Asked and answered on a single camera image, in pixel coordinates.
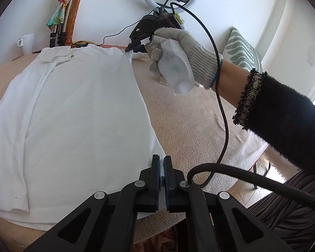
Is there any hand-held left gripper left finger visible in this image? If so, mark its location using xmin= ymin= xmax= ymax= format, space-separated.
xmin=24 ymin=154 xmax=162 ymax=252

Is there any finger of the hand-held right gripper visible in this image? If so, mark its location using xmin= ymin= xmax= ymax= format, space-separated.
xmin=125 ymin=38 xmax=149 ymax=54

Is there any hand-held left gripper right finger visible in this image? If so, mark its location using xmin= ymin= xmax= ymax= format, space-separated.
xmin=164 ymin=156 xmax=292 ymax=252

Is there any white shirt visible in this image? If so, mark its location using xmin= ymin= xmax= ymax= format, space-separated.
xmin=0 ymin=44 xmax=166 ymax=230

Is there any person's right forearm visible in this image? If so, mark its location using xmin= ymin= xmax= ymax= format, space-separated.
xmin=211 ymin=58 xmax=315 ymax=179

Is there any person's right hand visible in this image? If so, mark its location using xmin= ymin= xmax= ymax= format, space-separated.
xmin=148 ymin=28 xmax=223 ymax=90

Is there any beige blanket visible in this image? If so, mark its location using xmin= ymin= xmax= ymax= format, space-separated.
xmin=0 ymin=45 xmax=269 ymax=245

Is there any folded silver tripod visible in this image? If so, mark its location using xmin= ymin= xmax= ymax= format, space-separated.
xmin=49 ymin=0 xmax=80 ymax=48

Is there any colourful patterned scarf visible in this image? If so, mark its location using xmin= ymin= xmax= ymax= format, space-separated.
xmin=46 ymin=0 xmax=97 ymax=47

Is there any green leaf pattern pillow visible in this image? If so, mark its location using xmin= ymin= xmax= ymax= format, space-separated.
xmin=224 ymin=27 xmax=263 ymax=71

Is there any white cup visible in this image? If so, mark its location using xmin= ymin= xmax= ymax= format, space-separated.
xmin=17 ymin=33 xmax=36 ymax=55

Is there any person's striped brown skirt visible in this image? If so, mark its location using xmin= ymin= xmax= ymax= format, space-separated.
xmin=248 ymin=171 xmax=315 ymax=252

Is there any ring light power cord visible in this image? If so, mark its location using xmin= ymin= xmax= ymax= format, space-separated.
xmin=102 ymin=22 xmax=138 ymax=46

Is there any thick black braided cable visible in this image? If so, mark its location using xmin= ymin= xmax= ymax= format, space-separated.
xmin=187 ymin=163 xmax=315 ymax=212

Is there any thin black cable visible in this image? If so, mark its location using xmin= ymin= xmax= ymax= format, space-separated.
xmin=169 ymin=2 xmax=229 ymax=188

